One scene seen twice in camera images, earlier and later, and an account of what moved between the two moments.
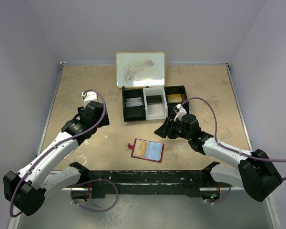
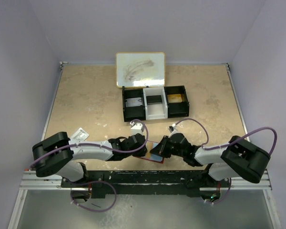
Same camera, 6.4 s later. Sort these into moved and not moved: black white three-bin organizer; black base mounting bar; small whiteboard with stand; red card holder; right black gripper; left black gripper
Moved: right black gripper; left black gripper
Not moved: small whiteboard with stand; red card holder; black base mounting bar; black white three-bin organizer
